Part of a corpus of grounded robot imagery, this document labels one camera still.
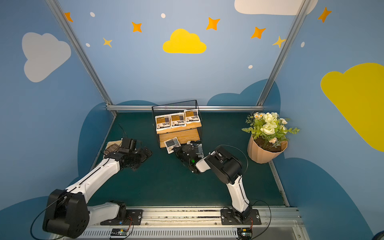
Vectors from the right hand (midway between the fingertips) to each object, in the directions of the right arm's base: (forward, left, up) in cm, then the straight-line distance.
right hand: (173, 146), depth 95 cm
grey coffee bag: (+4, +2, -3) cm, 6 cm away
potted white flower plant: (-4, -52, +22) cm, 56 cm away
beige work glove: (+2, +44, -4) cm, 45 cm away
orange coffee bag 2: (+17, -11, +12) cm, 23 cm away
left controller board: (-46, +20, -7) cm, 51 cm away
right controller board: (-42, -42, -9) cm, 61 cm away
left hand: (-9, +13, +3) cm, 16 cm away
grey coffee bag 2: (+4, -17, -10) cm, 20 cm away
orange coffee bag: (+10, +7, +11) cm, 17 cm away
